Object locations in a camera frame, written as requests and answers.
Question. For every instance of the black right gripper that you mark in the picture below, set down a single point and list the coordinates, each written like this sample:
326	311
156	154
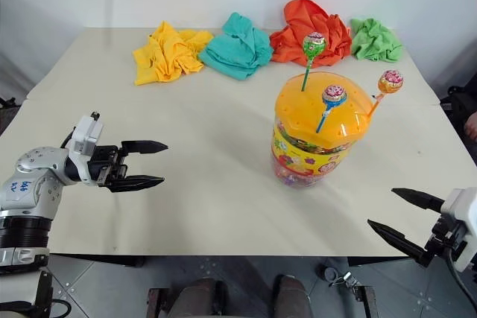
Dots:
447	234

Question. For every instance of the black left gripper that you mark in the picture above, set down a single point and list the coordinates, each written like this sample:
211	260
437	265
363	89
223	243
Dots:
106	165

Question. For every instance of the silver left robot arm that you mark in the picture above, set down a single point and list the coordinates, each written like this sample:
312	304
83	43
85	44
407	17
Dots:
26	191

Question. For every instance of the orange wrapped lollipop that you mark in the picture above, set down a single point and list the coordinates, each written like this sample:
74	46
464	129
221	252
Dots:
390	81

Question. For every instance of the blue wrapped lollipop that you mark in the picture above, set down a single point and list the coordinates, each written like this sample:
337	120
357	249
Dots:
334	96

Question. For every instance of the lollipop jar with orange lid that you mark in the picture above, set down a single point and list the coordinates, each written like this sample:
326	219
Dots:
298	109

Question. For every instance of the green wrapped lollipop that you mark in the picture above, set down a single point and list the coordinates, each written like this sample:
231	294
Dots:
315	44

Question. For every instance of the black caster with clamp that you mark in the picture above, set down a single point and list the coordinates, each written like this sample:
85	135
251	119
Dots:
331	274

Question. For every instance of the crumpled yellow cloth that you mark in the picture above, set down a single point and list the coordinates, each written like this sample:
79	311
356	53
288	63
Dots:
165	53

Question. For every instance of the dark seated bystander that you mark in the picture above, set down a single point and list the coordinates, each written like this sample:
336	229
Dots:
464	109

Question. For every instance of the dark rounded shape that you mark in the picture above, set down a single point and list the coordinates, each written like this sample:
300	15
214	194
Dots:
197	299
292	299

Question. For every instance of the dark object at table edge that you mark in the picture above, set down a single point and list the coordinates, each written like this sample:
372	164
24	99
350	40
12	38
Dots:
7	103

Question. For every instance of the crumpled teal cloth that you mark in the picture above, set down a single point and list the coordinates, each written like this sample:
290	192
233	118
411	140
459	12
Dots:
238	50

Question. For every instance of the crumpled green cloth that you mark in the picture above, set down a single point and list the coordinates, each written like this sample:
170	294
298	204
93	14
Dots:
374	40

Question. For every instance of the crumpled orange cloth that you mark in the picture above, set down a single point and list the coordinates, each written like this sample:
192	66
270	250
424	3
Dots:
309	20

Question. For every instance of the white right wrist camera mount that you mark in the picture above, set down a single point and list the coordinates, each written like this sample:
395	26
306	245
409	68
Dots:
462	202

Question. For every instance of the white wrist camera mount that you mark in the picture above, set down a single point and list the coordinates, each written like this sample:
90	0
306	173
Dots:
86	133
462	202

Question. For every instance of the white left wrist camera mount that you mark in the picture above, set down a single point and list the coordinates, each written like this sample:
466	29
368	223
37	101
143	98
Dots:
86	133

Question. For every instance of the dark metal bracket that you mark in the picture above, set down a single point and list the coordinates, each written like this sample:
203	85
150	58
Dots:
367	301

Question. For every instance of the brown metal frame piece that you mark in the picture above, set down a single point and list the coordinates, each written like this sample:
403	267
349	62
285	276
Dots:
155	303

